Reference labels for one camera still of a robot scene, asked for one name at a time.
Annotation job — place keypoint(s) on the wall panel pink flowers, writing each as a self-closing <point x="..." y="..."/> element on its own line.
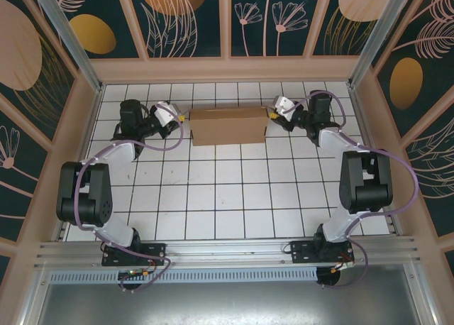
<point x="269" y="20"/>

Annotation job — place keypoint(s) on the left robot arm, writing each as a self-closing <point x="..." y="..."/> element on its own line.
<point x="85" y="197"/>

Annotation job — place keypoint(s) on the aluminium mounting rail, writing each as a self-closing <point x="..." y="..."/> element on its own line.
<point x="227" y="254"/>

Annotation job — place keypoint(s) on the grey metal sheet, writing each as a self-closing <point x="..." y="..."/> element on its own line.
<point x="227" y="303"/>

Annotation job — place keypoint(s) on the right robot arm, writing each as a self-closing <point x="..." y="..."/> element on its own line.
<point x="365" y="186"/>

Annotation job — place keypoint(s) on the wall panel pale disc gold lines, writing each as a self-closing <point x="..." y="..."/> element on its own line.
<point x="347" y="16"/>

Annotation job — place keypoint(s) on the wall panel orange oval pink fern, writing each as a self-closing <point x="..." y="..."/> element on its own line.
<point x="418" y="55"/>

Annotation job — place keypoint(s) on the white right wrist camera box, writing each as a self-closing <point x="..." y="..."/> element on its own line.
<point x="284" y="106"/>

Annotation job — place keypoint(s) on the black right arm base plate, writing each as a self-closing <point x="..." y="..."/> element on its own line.
<point x="301" y="250"/>

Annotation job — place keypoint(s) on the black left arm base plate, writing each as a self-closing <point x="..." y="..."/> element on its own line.
<point x="152" y="254"/>

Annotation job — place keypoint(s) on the wall panel pink fern leaves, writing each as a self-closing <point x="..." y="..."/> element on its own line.
<point x="432" y="169"/>

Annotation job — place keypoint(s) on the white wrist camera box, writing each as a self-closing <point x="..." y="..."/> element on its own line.
<point x="284" y="106"/>
<point x="165" y="113"/>

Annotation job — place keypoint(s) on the wall panel large pale disc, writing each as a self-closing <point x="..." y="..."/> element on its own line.
<point x="28" y="48"/>

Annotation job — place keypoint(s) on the wall panel single pink flower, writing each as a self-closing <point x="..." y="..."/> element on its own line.
<point x="17" y="169"/>

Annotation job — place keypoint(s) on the aluminium frame post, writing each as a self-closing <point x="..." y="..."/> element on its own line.
<point x="376" y="37"/>
<point x="74" y="44"/>

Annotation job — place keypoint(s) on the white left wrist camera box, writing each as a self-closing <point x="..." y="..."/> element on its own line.
<point x="165" y="113"/>

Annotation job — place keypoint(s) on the brown cardboard box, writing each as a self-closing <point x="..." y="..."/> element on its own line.
<point x="227" y="126"/>

